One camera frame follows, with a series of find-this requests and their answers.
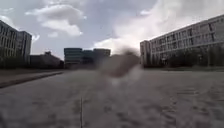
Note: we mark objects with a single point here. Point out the large white building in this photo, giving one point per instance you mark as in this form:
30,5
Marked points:
186,38

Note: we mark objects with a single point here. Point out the tall grey building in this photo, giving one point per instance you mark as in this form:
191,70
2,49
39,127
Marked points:
13,41

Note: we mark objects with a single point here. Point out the grey paved plaza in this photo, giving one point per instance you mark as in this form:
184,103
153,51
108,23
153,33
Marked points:
140,103

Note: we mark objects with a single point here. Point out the raised side strip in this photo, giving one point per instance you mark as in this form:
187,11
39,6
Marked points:
20,78

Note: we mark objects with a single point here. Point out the row of trees before building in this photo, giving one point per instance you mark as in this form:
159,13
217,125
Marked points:
203,56

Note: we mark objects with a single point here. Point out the blue glass building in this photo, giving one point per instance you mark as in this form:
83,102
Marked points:
75,55

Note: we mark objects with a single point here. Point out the low dark building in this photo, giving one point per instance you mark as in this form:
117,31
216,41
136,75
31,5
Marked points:
45,61

